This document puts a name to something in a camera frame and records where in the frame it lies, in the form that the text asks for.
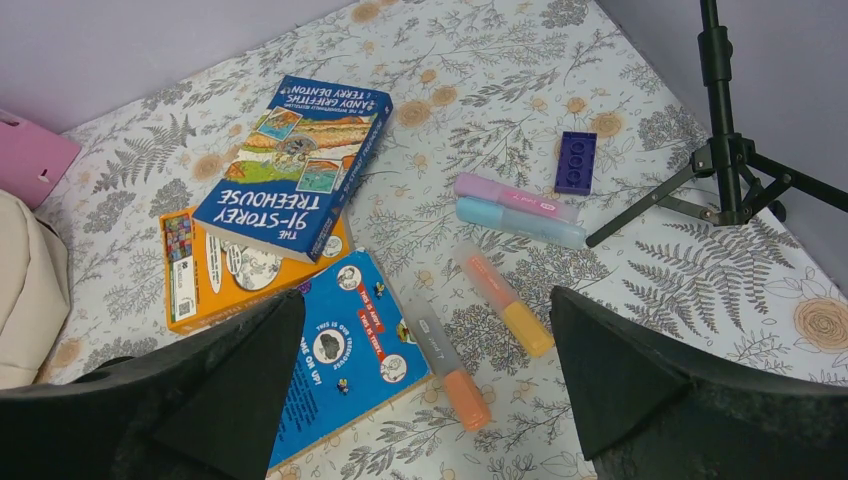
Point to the orange highlighter pen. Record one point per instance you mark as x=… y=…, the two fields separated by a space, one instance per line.
x=444 y=361

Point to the orange paperback book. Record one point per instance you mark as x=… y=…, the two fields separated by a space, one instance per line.
x=208 y=280

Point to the black tripod stand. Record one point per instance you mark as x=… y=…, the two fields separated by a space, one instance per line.
x=747 y=181

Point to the beige canvas backpack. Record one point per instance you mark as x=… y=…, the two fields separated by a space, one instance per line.
x=35 y=297

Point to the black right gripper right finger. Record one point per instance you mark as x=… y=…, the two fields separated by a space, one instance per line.
x=647 y=406

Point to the purple toy brick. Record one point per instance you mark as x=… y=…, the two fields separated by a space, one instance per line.
x=575 y=167

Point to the light blue paperback book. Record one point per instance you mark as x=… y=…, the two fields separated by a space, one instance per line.
x=355 y=354

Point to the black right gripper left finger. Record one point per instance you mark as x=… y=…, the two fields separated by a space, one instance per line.
x=205 y=407

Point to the pink highlighter pen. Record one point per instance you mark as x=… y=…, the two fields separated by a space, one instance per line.
x=471 y=185

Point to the light blue highlighter pen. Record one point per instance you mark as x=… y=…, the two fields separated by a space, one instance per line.
x=534 y=227

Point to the yellow highlighter pen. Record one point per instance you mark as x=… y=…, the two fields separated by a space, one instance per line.
x=521 y=321

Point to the pink cone block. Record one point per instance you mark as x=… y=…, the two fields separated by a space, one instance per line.
x=33 y=159

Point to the dark blue treehouse book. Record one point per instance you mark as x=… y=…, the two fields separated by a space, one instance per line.
x=286 y=189

